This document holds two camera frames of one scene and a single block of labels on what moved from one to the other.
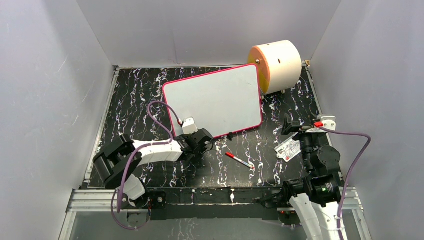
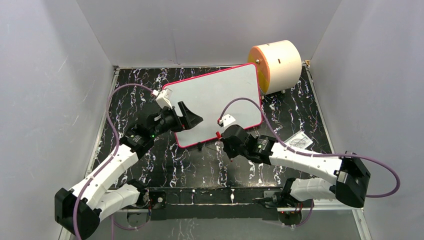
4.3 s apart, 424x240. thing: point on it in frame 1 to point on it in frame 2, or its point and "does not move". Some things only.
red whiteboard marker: [232, 156] to [218, 135]
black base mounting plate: [213, 202] does not move
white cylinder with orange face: [280, 64] does not move
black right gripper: [293, 126] to [230, 154]
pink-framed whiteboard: [222, 102] does not move
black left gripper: [187, 136] to [188, 120]
